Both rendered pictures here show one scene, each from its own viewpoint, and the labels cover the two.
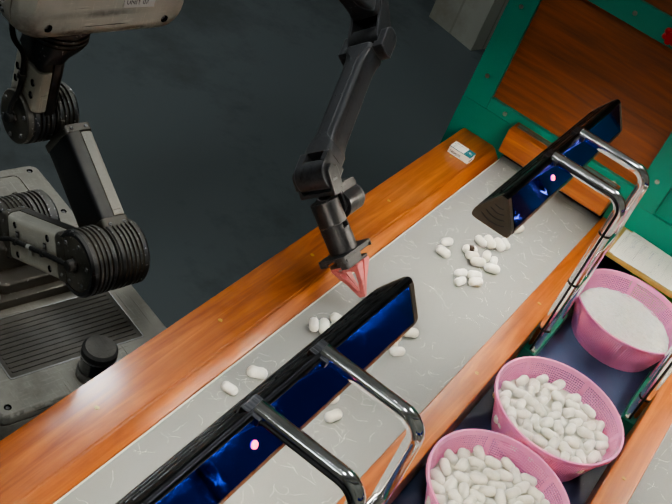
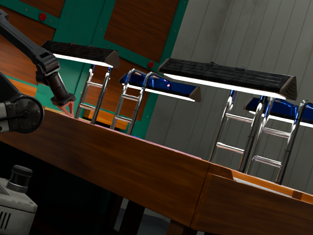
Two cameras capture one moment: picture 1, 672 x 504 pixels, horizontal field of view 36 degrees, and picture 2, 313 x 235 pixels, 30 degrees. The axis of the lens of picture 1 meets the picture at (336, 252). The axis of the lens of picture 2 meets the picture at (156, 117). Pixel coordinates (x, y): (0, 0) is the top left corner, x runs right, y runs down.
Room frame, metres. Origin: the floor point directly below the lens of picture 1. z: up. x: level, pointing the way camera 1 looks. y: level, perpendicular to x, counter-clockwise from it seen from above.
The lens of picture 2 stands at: (0.09, 1.90, 0.77)
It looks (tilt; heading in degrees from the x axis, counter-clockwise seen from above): 2 degrees up; 299
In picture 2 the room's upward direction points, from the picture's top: 18 degrees clockwise
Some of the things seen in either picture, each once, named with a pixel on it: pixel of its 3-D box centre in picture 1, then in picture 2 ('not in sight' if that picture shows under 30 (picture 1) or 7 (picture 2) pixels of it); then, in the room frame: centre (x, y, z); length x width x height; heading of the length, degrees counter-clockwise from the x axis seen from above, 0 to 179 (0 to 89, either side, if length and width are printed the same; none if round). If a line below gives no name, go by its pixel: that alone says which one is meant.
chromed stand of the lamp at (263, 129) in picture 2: not in sight; (283, 151); (0.80, -0.47, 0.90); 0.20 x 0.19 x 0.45; 161
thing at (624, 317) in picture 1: (619, 328); not in sight; (1.95, -0.65, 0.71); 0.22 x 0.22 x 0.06
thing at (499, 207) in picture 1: (560, 156); (77, 51); (1.88, -0.33, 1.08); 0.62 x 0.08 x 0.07; 161
